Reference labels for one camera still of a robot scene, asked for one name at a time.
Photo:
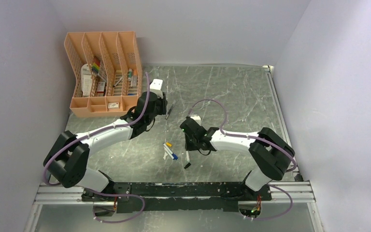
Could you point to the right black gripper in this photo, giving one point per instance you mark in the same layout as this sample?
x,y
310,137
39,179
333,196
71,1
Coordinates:
x,y
189,147

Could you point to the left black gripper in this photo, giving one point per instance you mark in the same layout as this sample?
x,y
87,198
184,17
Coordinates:
x,y
163,102

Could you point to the thin black pen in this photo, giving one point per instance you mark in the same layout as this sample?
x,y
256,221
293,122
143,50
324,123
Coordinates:
x,y
170,109

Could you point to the silver marker pen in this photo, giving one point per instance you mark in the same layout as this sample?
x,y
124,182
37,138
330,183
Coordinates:
x,y
187,156

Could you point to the white pen blue cap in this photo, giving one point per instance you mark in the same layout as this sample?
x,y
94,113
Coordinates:
x,y
170,151

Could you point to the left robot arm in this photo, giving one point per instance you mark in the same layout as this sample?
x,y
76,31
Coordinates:
x,y
68,157

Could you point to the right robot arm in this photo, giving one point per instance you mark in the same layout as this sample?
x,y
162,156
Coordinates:
x,y
270,152

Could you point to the orange glue stick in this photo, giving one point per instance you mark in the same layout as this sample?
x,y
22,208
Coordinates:
x,y
134,78

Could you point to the green glue stick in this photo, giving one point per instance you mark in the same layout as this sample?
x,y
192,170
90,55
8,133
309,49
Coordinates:
x,y
130,72

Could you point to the small white box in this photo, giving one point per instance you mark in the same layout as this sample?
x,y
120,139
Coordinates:
x,y
113,106

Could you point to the small red box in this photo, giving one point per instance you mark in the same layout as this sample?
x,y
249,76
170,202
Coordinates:
x,y
101,89

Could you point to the orange plastic file organizer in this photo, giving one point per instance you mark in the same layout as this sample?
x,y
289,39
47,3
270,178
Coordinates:
x,y
118,51

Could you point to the coloured marker set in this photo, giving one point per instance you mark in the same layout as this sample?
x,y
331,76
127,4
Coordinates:
x,y
96,66

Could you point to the white paper box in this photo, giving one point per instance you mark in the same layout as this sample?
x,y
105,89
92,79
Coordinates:
x,y
86,80

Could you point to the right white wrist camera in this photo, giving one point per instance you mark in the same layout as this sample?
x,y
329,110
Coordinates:
x,y
197,118

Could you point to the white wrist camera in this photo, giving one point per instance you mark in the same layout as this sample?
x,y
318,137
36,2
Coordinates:
x,y
156,85
197,118

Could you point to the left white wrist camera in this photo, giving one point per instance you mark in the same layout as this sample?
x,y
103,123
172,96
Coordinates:
x,y
156,85

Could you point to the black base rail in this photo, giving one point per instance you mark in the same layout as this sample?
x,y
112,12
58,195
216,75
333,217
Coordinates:
x,y
150,196

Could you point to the aluminium frame rail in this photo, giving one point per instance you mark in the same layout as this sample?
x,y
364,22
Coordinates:
x,y
300,192

